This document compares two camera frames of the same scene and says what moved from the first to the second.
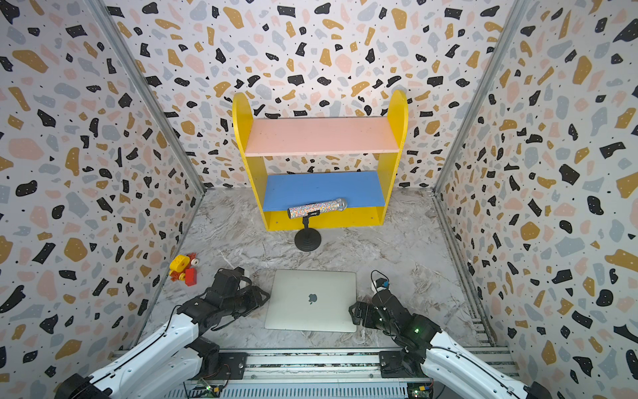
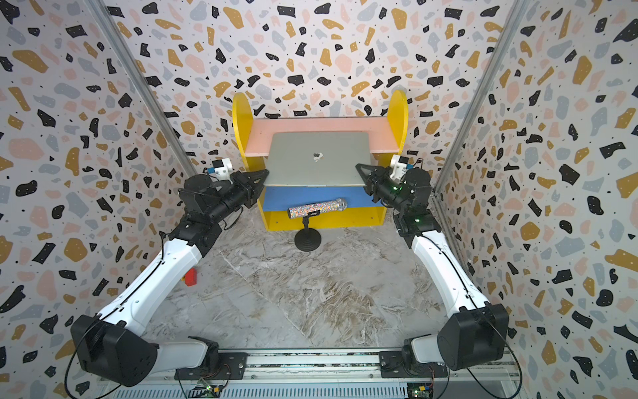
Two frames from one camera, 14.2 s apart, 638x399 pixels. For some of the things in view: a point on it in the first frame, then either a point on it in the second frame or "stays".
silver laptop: (311, 300) -> (317, 159)
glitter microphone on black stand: (306, 238) stays
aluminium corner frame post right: (515, 12) stays
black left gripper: (256, 299) -> (244, 183)
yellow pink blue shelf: (296, 162) stays
